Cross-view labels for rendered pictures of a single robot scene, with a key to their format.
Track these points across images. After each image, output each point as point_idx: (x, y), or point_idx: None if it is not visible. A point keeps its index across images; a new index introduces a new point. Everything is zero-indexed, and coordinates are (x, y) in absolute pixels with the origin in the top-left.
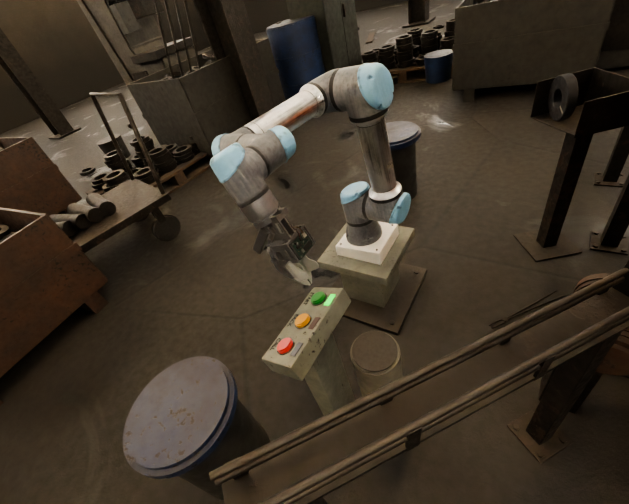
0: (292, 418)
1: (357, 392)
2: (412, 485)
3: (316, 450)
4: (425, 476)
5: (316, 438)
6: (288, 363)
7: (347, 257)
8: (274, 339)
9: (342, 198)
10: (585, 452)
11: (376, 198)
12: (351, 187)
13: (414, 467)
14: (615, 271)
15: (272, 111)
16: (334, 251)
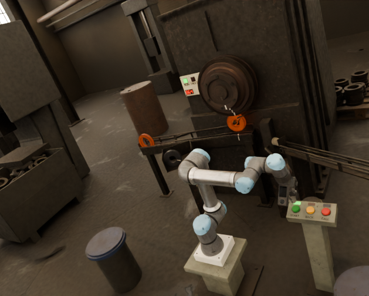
0: None
1: (306, 283)
2: (345, 255)
3: (364, 175)
4: (338, 251)
5: (361, 176)
6: (334, 205)
7: (226, 260)
8: None
9: (206, 227)
10: None
11: (219, 206)
12: (199, 222)
13: (337, 254)
14: (280, 146)
15: (219, 171)
16: (218, 269)
